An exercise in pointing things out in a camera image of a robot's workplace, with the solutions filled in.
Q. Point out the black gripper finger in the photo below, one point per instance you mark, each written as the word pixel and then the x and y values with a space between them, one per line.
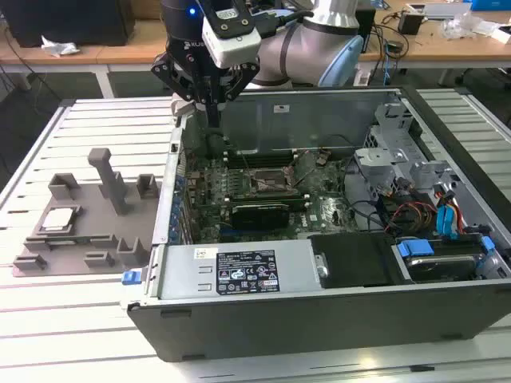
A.
pixel 175 81
pixel 239 84

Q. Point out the silver CPU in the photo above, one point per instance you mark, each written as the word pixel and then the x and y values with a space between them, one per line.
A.
pixel 59 218

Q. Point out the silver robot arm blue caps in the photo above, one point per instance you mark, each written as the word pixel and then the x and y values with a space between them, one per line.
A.
pixel 303 44

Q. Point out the CPU socket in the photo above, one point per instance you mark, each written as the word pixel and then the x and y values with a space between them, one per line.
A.
pixel 265 178

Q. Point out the long wooden desk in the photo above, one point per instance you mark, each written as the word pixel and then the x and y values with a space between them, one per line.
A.
pixel 120 52

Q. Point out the black round cylinder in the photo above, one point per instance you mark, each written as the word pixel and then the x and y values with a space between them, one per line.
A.
pixel 214 144

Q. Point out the round coin battery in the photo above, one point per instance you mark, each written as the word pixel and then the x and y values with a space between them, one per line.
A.
pixel 320 161

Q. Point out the large black monitor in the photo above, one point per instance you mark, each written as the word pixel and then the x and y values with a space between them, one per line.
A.
pixel 72 20

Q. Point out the long RAM stick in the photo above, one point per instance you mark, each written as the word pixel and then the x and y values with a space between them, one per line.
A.
pixel 239 198

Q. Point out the crumpled white wrapper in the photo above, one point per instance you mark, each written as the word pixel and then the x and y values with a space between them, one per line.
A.
pixel 60 47

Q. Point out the black graphics card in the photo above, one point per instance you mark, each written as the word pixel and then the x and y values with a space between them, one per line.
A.
pixel 259 217

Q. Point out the black computer tower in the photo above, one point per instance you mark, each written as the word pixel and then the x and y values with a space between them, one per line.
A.
pixel 367 28

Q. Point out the green motherboard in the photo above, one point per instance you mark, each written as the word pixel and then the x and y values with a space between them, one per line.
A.
pixel 331 207

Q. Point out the small black box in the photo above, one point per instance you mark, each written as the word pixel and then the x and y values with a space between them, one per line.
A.
pixel 410 23

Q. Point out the green RAM stick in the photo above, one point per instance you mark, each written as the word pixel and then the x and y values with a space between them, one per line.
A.
pixel 81 241

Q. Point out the silver power supply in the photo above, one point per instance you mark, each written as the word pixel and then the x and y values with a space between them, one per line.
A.
pixel 179 271

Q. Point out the cluttered wooden desk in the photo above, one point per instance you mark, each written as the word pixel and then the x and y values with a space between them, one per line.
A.
pixel 431 48

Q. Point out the blue case latch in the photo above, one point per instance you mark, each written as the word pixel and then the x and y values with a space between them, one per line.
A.
pixel 131 277

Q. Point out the gray parts rack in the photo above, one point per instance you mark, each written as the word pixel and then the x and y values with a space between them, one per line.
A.
pixel 64 261

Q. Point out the gray flat laptop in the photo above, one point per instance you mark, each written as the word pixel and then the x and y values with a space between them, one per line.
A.
pixel 443 10

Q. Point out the clear plastic bags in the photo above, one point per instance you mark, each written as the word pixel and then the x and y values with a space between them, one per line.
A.
pixel 459 26

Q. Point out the black open PC case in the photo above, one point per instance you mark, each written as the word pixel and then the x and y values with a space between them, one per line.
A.
pixel 279 327

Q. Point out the white cardboard box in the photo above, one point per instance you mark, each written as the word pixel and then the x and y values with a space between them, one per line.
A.
pixel 502 35

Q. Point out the hard disk blue carrier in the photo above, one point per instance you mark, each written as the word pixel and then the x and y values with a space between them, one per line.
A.
pixel 439 267

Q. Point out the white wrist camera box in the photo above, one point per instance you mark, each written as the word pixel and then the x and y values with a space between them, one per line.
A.
pixel 235 44

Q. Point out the silver metal bracket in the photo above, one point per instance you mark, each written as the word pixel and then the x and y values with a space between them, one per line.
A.
pixel 375 159

